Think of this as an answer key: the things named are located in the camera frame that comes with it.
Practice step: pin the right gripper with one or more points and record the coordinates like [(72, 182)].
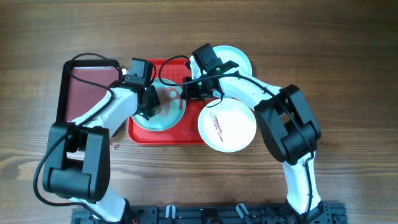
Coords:
[(189, 93)]

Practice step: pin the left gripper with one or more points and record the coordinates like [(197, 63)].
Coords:
[(156, 102)]

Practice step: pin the white plate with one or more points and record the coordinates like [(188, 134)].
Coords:
[(230, 53), (168, 113), (227, 125)]

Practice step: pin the green yellow sponge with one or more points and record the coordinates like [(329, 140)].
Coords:
[(154, 111)]

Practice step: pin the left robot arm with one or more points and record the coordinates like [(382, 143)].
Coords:
[(76, 165)]

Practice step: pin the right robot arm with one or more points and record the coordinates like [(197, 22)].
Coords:
[(287, 124)]

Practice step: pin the red plastic tray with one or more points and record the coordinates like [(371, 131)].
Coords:
[(184, 132)]

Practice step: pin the black tray with maroon liner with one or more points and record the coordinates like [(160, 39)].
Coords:
[(76, 98)]

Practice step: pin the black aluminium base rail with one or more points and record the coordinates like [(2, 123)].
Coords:
[(324, 212)]

